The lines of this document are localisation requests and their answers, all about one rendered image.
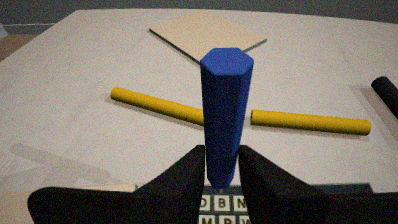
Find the yellow cylinder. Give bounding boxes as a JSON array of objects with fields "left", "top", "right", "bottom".
[
  {"left": 110, "top": 87, "right": 204, "bottom": 127},
  {"left": 251, "top": 109, "right": 371, "bottom": 136}
]

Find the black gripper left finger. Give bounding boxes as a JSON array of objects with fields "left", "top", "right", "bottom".
[{"left": 27, "top": 145, "right": 205, "bottom": 224}]

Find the black cylinder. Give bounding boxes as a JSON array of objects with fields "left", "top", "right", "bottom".
[{"left": 371, "top": 76, "right": 398, "bottom": 119}]

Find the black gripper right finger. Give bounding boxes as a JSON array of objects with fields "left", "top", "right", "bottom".
[{"left": 238, "top": 145, "right": 398, "bottom": 224}]

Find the blue hexagonal rod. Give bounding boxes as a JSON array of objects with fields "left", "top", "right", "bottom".
[{"left": 200, "top": 47, "right": 254, "bottom": 194}]

